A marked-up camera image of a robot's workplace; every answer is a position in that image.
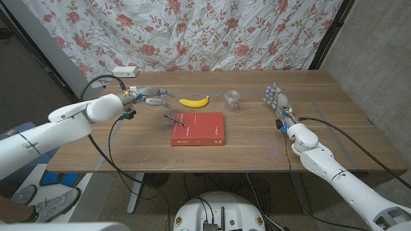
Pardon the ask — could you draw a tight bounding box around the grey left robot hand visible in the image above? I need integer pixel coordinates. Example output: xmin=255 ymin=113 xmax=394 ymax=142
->
xmin=123 ymin=86 xmax=174 ymax=110

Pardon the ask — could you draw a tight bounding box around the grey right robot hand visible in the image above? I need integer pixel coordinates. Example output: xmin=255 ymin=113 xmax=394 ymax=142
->
xmin=263 ymin=82 xmax=299 ymax=128

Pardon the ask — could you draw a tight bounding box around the black mechanical pencil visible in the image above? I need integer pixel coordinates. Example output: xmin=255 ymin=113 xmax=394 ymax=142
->
xmin=162 ymin=114 xmax=187 ymax=127

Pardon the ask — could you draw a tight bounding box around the clear glass jar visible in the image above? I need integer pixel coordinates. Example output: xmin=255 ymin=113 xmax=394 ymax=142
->
xmin=224 ymin=90 xmax=241 ymax=112

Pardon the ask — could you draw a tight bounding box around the yellow toy banana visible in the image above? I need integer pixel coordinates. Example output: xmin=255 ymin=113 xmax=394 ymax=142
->
xmin=179 ymin=95 xmax=210 ymax=109

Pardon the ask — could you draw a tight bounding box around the white power strip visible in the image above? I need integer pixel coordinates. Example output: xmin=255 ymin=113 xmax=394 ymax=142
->
xmin=112 ymin=65 xmax=139 ymax=78

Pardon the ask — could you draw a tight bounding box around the red hardcover book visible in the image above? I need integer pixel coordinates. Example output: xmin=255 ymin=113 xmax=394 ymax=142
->
xmin=170 ymin=112 xmax=225 ymax=147

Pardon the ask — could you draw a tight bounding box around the floral backdrop cloth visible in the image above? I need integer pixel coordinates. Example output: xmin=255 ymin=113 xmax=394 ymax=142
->
xmin=22 ymin=0 xmax=344 ymax=89

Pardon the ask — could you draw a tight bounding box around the black backdrop stand pole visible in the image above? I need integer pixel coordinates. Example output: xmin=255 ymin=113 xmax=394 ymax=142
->
xmin=310 ymin=0 xmax=356 ymax=70

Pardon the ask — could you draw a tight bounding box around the black round disc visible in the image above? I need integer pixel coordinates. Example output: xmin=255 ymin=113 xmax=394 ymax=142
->
xmin=143 ymin=173 xmax=170 ymax=189

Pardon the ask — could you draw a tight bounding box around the grey table leg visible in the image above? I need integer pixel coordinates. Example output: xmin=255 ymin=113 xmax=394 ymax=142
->
xmin=290 ymin=171 xmax=312 ymax=215
xmin=127 ymin=172 xmax=145 ymax=214

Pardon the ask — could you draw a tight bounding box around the blue foot pedal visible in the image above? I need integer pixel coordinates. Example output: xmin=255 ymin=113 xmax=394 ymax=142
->
xmin=39 ymin=169 xmax=86 ymax=189

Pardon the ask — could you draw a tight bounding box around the white robot torso base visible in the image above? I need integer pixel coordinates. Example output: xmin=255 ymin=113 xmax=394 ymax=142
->
xmin=173 ymin=191 xmax=267 ymax=231

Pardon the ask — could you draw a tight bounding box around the blue storage box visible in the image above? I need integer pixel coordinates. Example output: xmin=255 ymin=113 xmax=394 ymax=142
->
xmin=0 ymin=121 xmax=37 ymax=142

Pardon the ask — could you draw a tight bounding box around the grey sneaker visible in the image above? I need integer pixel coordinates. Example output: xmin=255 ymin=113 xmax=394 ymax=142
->
xmin=10 ymin=184 xmax=38 ymax=206
xmin=31 ymin=187 xmax=82 ymax=223

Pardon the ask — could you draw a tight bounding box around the white robot chest shell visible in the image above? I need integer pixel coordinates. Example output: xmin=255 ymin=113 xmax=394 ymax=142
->
xmin=0 ymin=221 xmax=131 ymax=231

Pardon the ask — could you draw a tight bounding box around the person's bare lower leg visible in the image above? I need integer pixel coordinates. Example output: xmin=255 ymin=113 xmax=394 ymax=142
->
xmin=0 ymin=195 xmax=38 ymax=224

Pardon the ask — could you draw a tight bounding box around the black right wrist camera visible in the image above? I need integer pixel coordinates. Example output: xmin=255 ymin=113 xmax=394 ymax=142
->
xmin=275 ymin=119 xmax=288 ymax=134

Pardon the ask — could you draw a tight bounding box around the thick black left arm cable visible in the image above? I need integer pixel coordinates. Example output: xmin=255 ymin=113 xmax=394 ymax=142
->
xmin=79 ymin=74 xmax=127 ymax=103

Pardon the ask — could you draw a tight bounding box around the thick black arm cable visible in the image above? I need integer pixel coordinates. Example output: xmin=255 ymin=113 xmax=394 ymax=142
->
xmin=298 ymin=117 xmax=411 ymax=190
xmin=79 ymin=74 xmax=127 ymax=103

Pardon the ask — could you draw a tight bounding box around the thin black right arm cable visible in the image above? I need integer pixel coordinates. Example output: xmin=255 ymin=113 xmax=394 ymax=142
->
xmin=284 ymin=133 xmax=370 ymax=231

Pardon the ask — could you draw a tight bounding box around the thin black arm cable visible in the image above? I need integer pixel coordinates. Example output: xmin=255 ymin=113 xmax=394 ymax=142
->
xmin=88 ymin=117 xmax=171 ymax=231
xmin=284 ymin=133 xmax=370 ymax=231

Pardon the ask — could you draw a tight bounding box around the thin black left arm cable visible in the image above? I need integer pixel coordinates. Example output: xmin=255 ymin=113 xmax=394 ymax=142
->
xmin=88 ymin=117 xmax=171 ymax=231

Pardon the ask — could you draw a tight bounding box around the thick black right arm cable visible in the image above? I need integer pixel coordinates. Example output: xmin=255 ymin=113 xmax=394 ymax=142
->
xmin=298 ymin=117 xmax=411 ymax=190

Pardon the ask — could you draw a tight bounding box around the grey floor cable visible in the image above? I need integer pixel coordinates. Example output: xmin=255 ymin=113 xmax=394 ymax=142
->
xmin=245 ymin=173 xmax=285 ymax=231

